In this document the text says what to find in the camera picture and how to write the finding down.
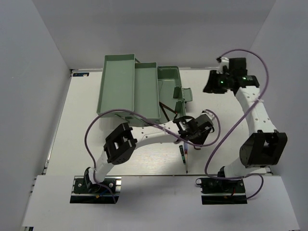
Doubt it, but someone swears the green toolbox with clear lid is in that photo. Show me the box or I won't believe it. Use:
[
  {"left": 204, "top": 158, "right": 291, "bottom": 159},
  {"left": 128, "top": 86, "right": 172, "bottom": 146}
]
[{"left": 96, "top": 54, "right": 193, "bottom": 127}]

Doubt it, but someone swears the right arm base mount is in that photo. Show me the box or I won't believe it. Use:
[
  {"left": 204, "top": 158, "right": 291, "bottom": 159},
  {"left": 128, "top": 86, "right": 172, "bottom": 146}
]
[{"left": 195, "top": 178, "right": 247, "bottom": 205}]

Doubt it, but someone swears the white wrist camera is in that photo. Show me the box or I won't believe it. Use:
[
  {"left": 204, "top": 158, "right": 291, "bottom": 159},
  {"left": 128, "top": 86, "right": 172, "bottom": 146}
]
[
  {"left": 201, "top": 109, "right": 216, "bottom": 121},
  {"left": 216, "top": 57, "right": 229, "bottom": 74}
]

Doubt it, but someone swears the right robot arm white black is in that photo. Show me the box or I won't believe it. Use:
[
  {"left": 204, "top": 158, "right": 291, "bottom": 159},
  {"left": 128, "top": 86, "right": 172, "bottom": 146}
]
[{"left": 203, "top": 57, "right": 288, "bottom": 192}]

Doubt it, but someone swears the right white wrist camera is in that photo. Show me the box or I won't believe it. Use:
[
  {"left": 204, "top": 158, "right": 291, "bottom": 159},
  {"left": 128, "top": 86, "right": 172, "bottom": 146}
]
[{"left": 216, "top": 57, "right": 229, "bottom": 74}]

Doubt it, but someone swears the black green precision screwdriver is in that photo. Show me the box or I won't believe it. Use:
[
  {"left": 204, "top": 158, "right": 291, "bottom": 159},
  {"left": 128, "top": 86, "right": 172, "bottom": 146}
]
[{"left": 179, "top": 145, "right": 188, "bottom": 173}]

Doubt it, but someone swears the left blue table label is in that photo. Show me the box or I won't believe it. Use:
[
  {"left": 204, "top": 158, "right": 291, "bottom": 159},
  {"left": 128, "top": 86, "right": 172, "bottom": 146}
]
[{"left": 73, "top": 72, "right": 89, "bottom": 77}]

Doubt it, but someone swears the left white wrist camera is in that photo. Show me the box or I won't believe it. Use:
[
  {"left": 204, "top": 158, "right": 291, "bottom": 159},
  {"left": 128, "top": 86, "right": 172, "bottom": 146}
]
[{"left": 201, "top": 109, "right": 216, "bottom": 121}]

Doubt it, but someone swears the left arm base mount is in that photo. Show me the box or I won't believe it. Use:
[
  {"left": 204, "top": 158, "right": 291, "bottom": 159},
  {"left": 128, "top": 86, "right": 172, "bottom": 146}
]
[{"left": 70, "top": 176, "right": 122, "bottom": 204}]

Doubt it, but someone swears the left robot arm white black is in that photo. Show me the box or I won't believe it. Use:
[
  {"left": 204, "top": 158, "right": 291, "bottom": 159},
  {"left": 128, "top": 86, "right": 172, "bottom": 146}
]
[{"left": 84, "top": 112, "right": 213, "bottom": 192}]

